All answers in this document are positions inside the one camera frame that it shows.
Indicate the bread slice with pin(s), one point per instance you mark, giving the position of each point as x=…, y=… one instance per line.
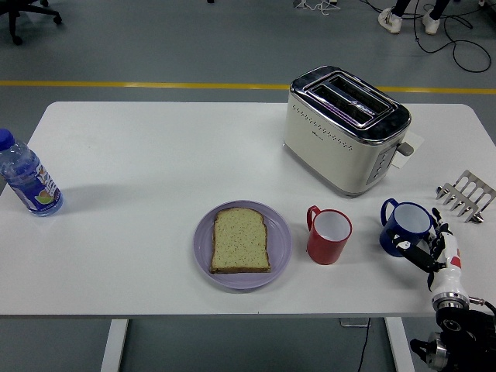
x=240, y=240

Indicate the blue-capped water bottle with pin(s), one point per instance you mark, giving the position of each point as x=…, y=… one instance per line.
x=29, y=182

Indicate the cream chrome toaster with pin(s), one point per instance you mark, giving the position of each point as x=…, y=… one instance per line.
x=329, y=155

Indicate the metal toast rack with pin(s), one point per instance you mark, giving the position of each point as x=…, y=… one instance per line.
x=469, y=186

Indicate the grey table bracket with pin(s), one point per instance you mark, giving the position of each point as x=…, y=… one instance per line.
x=350, y=322

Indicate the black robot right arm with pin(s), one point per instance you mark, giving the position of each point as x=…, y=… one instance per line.
x=453, y=325

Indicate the person's white shoe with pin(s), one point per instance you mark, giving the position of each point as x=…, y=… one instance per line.
x=389, y=21
x=431, y=24

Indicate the black office chair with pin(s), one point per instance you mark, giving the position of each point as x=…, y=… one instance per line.
x=15, y=11

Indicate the blue cup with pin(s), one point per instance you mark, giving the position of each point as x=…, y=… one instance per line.
x=410, y=217

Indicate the purple plate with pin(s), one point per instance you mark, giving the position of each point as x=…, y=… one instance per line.
x=280, y=240

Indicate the red cup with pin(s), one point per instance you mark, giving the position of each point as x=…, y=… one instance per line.
x=323, y=250

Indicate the person's leg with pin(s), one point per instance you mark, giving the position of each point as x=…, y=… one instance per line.
x=401, y=5
x=438, y=7

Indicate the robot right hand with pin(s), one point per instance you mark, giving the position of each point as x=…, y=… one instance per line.
x=447, y=267

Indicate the white table leg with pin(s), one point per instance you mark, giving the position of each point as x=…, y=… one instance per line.
x=114, y=345
x=399, y=345

